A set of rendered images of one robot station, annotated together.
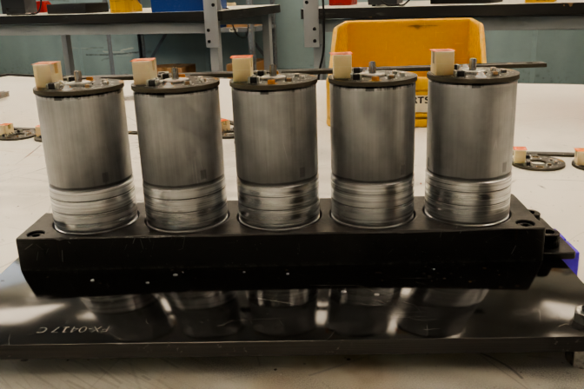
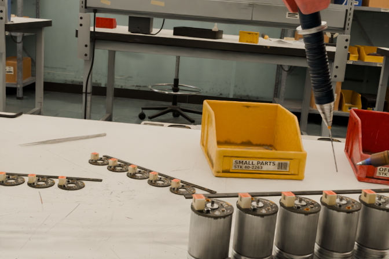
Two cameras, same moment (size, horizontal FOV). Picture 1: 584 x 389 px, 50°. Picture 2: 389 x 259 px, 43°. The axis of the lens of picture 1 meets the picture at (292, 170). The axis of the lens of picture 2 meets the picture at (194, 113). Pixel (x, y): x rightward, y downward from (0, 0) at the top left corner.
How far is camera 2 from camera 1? 0.20 m
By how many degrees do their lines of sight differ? 19
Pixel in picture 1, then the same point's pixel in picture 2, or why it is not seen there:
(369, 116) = (346, 224)
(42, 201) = (100, 244)
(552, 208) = not seen: hidden behind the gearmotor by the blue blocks
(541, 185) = not seen: hidden behind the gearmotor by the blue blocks
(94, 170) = (223, 251)
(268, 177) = (301, 251)
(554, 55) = (246, 72)
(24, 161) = (47, 208)
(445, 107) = (372, 218)
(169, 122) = (263, 228)
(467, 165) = (380, 243)
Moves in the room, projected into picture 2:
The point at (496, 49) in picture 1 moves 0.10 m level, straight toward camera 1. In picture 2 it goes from (208, 65) to (208, 66)
